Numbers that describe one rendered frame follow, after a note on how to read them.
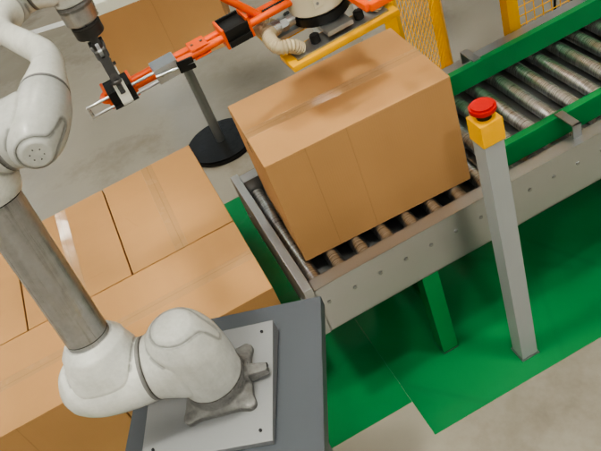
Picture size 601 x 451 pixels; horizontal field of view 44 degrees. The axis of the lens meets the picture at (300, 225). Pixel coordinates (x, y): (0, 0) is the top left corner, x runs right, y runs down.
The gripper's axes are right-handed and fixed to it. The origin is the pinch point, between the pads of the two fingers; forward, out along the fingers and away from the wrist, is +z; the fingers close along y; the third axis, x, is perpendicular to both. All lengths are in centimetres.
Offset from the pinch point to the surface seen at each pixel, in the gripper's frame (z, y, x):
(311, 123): 33, -9, -44
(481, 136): 30, -53, -74
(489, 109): 24, -52, -77
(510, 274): 84, -52, -75
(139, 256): 74, 28, 24
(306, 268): 73, -19, -24
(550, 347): 128, -53, -84
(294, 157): 34, -17, -34
